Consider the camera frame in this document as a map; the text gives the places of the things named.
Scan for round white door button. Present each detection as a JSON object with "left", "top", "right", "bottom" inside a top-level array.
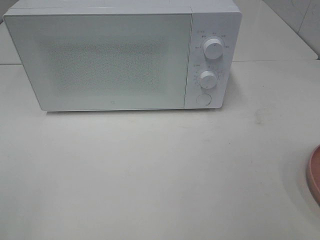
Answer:
[{"left": 196, "top": 93, "right": 212, "bottom": 106}]

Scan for pink round plate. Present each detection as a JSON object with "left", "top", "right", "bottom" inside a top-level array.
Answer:
[{"left": 306, "top": 145, "right": 320, "bottom": 205}]

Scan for white microwave door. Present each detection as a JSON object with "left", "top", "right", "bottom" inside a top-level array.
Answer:
[{"left": 4, "top": 14, "right": 192, "bottom": 112}]

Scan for lower white microwave knob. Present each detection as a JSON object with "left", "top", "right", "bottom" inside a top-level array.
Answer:
[{"left": 198, "top": 70, "right": 218, "bottom": 89}]

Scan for white microwave knob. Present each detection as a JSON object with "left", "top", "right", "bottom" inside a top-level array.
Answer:
[
  {"left": 198, "top": 70, "right": 218, "bottom": 89},
  {"left": 203, "top": 37, "right": 224, "bottom": 60}
]

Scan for upper white microwave knob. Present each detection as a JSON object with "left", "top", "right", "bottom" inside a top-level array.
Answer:
[{"left": 203, "top": 37, "right": 224, "bottom": 60}]

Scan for white microwave oven body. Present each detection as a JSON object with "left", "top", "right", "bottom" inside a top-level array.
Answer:
[{"left": 3, "top": 0, "right": 242, "bottom": 111}]

